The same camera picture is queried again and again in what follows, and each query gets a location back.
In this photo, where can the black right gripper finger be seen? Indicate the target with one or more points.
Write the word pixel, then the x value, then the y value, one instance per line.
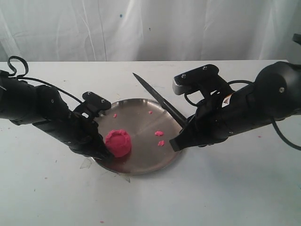
pixel 188 137

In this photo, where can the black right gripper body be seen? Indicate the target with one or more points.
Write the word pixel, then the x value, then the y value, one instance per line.
pixel 229 116

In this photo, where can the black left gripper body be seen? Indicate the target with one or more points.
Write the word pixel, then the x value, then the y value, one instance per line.
pixel 77 132

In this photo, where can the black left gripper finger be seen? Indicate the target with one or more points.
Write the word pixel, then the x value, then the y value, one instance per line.
pixel 99 149

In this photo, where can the black knife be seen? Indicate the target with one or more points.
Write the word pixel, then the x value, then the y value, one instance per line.
pixel 180 119

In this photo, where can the pink clay piece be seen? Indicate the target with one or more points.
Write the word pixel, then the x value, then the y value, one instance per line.
pixel 118 143

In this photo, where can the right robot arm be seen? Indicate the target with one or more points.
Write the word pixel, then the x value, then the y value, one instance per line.
pixel 274 95

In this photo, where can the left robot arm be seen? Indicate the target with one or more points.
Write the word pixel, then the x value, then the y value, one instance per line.
pixel 43 107

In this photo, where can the pink crumb near knife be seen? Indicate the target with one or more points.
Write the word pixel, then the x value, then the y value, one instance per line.
pixel 161 143

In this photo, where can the round steel plate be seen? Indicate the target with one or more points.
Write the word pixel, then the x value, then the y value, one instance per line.
pixel 140 118

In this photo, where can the white backdrop curtain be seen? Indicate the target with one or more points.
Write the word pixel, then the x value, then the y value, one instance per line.
pixel 149 30

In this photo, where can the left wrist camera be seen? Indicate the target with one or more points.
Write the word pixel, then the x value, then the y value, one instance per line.
pixel 93 104

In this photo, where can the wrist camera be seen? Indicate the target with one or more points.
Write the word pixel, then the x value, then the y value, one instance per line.
pixel 205 79
pixel 93 104

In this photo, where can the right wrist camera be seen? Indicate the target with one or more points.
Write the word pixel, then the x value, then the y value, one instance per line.
pixel 205 79

